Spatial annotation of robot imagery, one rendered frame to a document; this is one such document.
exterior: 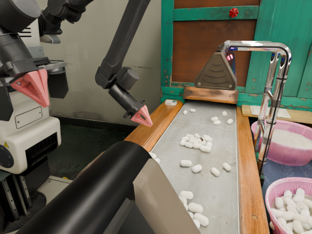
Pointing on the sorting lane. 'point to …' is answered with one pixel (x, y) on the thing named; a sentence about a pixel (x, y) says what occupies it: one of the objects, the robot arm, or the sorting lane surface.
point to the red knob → (233, 12)
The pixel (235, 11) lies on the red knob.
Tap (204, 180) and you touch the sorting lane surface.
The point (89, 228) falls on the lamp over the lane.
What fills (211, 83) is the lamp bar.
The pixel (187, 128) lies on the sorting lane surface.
